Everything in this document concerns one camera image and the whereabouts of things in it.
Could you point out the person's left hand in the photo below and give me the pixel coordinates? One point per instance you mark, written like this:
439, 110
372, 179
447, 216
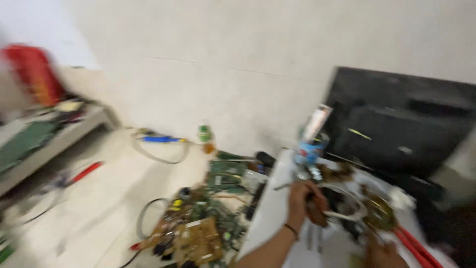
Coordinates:
299, 203

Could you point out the person's right hand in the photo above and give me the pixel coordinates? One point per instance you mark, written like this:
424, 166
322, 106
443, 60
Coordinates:
385, 257

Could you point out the person's left fingers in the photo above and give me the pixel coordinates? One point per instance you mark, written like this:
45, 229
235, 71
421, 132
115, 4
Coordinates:
315, 193

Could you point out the blue cup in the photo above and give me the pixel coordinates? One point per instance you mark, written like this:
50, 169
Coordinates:
310, 150

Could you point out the brass-coloured coil part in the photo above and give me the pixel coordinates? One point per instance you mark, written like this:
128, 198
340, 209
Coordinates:
380, 213

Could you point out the white tube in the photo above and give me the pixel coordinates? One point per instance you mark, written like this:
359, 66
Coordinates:
316, 121

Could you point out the black flat-screen television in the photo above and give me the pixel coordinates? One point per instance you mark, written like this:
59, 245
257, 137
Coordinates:
398, 119

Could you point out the heap of circuit boards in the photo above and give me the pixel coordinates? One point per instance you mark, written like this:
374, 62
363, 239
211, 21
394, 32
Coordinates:
202, 219

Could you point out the green-label bottle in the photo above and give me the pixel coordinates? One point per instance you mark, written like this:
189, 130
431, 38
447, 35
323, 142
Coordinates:
205, 137

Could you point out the red bag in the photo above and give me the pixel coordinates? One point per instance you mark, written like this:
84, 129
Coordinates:
35, 74

